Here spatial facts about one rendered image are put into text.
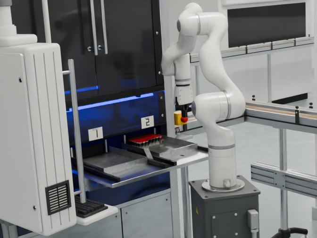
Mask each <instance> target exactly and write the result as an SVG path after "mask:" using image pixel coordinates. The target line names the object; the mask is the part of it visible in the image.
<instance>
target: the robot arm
mask: <svg viewBox="0 0 317 238"><path fill-rule="evenodd" d="M227 29H228V21H227V19H226V17H225V16H224V15H223V14H222V13H219V12H202V8H201V7H200V6H199V5H198V4H196V3H189V4H188V5H187V6H186V7H185V8H184V11H183V12H182V13H181V15H180V16H179V18H178V20H177V30H178V32H179V37H178V42H177V43H175V44H173V45H172V46H170V47H169V48H168V49H167V50H166V51H165V52H164V54H163V56H162V59H161V64H160V72H161V74H162V75H164V76H175V84H176V86H175V87H174V104H176V105H175V107H177V108H180V110H181V115H182V117H184V118H186V117H188V114H187V110H188V107H189V106H190V105H191V107H192V113H193V115H194V117H195V118H196V119H197V121H198V122H199V123H200V124H201V125H202V126H203V127H204V129H205V131H206V133H207V138H208V155H209V180H205V181H204V182H203V183H202V188H203V189H204V190H206V191H208V192H212V193H232V192H236V191H239V190H242V189H243V188H244V187H245V183H244V182H243V181H242V180H240V179H237V178H236V151H235V135H234V132H233V131H232V130H230V129H228V128H225V127H221V126H219V125H217V124H216V120H220V119H232V118H237V117H239V116H241V115H242V114H243V113H244V111H245V108H246V102H245V99H244V96H243V94H242V93H241V91H240V90H239V89H238V87H237V86H236V85H235V84H234V83H233V82H232V80H231V79H230V78H229V76H228V75H227V73H226V71H225V68H224V65H223V61H222V57H221V52H220V44H221V41H222V39H223V37H224V35H225V34H226V32H227ZM198 35H207V36H208V40H207V41H206V42H205V43H204V44H203V45H202V46H201V48H200V50H199V62H200V68H201V71H202V73H203V75H204V77H205V78H206V79H207V80H208V81H209V82H210V83H212V84H214V85H215V86H217V87H218V88H219V89H220V92H213V93H203V94H200V95H197V96H196V97H195V98H194V99H193V95H192V87H191V85H190V83H191V73H190V55H189V53H191V52H192V51H193V50H194V47H195V44H196V39H197V36H198Z"/></svg>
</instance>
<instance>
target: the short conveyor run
mask: <svg viewBox="0 0 317 238"><path fill-rule="evenodd" d="M187 114H188V121H187V124H183V125H179V126H177V125H175V127H179V128H180V133H184V134H189V135H197V134H201V133H205V132H206V131H205V129H204V127H203V126H202V125H201V124H200V123H199V122H198V121H197V119H196V118H195V117H194V115H193V113H192V111H191V112H188V113H187ZM243 122H244V113H243V114H242V115H241V116H239V117H237V118H232V119H220V120H216V124H217V125H219V126H221V127H228V126H232V125H236V124H240V123H243Z"/></svg>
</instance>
